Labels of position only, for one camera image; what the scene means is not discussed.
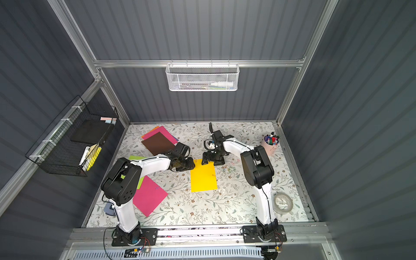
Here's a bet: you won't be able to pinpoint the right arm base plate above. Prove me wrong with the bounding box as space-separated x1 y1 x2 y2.
240 225 287 244

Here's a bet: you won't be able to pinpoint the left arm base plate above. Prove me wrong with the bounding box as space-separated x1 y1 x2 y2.
112 227 158 247

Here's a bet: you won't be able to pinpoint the clear tape roll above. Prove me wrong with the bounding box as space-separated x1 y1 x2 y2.
273 192 294 215

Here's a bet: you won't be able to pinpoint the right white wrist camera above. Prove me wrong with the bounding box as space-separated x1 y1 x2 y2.
204 139 217 151

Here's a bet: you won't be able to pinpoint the orange paper sheet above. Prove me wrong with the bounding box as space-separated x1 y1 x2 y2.
141 126 159 139

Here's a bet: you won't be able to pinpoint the lime green paper sheet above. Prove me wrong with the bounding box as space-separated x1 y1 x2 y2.
121 156 145 190

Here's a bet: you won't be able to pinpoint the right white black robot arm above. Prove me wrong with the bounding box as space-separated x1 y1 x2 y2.
201 129 278 241

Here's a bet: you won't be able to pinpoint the brown paper sheet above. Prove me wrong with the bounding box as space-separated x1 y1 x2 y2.
142 132 176 156

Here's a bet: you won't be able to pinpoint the cup of coloured markers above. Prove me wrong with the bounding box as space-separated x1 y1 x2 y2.
261 132 280 156

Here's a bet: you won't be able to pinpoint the white wire mesh basket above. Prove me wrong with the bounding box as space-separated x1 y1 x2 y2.
165 62 240 92

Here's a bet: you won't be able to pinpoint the yellow paper sheet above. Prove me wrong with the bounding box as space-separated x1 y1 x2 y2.
190 159 218 192

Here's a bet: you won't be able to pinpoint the pink sticky notes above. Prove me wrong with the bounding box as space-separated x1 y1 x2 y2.
100 117 117 125

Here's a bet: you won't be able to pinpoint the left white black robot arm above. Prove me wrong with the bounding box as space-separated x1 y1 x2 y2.
101 143 195 236

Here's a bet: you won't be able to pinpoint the black wire wall basket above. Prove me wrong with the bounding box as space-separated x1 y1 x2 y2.
26 96 119 177

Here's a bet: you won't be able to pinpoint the magenta paper sheet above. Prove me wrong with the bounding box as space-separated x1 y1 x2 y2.
133 176 168 217
142 126 177 145

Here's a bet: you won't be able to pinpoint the white marker in basket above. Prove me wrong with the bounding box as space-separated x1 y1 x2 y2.
209 81 234 89

